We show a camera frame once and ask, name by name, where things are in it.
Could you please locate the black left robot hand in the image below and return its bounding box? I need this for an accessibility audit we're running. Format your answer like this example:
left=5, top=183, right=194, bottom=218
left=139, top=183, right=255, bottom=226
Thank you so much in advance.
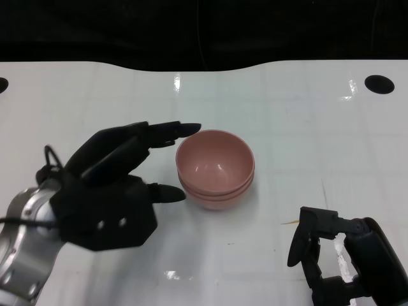
left=50, top=120, right=202, bottom=252

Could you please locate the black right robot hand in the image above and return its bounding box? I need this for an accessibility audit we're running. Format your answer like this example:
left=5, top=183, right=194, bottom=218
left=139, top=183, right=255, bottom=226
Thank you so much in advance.
left=286, top=206, right=408, bottom=306

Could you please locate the pink plastic bowl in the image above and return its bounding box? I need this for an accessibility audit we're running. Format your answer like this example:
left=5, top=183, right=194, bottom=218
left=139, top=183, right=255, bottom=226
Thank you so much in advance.
left=177, top=173, right=256, bottom=203
left=184, top=187, right=251, bottom=212
left=175, top=129, right=256, bottom=194

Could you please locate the black backdrop cloth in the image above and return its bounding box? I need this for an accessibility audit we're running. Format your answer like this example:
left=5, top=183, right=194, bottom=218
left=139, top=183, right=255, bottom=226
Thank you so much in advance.
left=0, top=0, right=408, bottom=73

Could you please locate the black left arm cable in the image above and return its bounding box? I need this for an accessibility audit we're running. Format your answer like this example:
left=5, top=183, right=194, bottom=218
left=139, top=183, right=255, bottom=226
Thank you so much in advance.
left=0, top=145, right=66, bottom=229

